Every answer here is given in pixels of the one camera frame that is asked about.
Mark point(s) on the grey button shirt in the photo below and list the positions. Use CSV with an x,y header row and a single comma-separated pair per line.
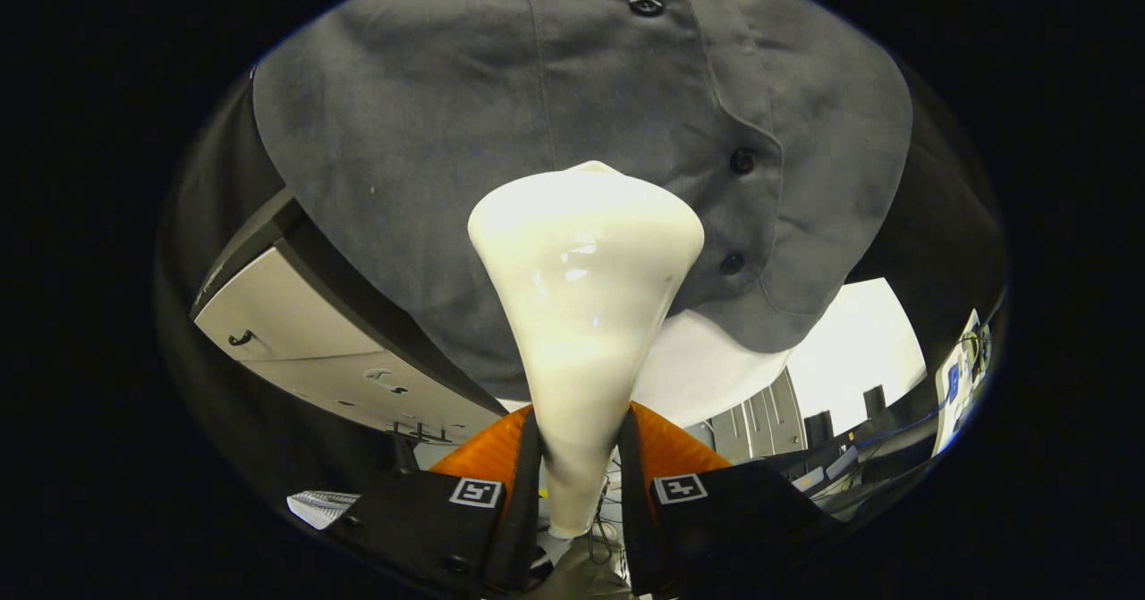
x,y
429,117

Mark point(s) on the white mannequin torso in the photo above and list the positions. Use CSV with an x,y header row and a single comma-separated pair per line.
x,y
707,367

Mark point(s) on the grey metal locker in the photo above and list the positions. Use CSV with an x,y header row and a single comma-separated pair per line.
x,y
751,421

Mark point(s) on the black upright box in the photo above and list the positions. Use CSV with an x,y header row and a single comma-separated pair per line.
x,y
874,401
818,428

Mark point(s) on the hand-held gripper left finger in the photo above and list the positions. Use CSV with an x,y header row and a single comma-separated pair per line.
x,y
523,493

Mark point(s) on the silver ribbed object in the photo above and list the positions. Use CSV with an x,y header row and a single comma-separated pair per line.
x,y
322,506

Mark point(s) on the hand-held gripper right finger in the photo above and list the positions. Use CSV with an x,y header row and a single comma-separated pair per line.
x,y
633,493

